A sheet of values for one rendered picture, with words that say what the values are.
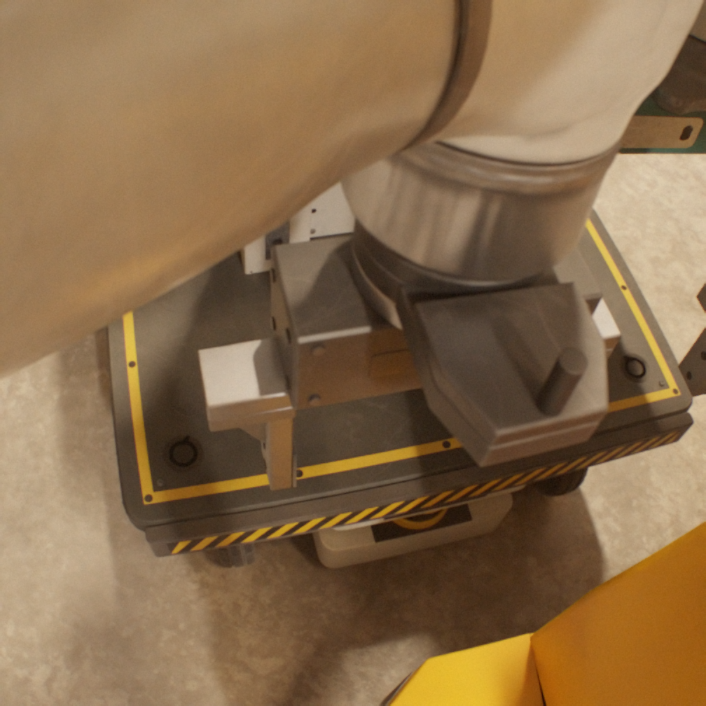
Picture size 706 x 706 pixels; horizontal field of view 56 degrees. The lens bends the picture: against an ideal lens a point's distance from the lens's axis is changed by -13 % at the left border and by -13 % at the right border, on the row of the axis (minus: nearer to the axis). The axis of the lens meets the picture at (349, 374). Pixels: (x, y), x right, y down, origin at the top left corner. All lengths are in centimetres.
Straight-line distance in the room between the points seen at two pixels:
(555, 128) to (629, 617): 40
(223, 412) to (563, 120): 20
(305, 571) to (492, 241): 89
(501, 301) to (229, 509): 55
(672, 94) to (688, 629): 41
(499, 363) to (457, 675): 49
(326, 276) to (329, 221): 66
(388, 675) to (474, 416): 84
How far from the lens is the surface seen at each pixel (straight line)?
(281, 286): 29
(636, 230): 163
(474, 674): 69
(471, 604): 109
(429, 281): 25
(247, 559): 98
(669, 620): 50
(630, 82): 18
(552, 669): 65
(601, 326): 37
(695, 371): 50
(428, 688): 70
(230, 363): 32
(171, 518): 77
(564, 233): 24
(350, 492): 78
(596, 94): 18
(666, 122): 65
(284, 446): 36
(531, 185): 21
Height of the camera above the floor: 103
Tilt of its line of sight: 57 degrees down
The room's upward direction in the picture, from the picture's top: 8 degrees clockwise
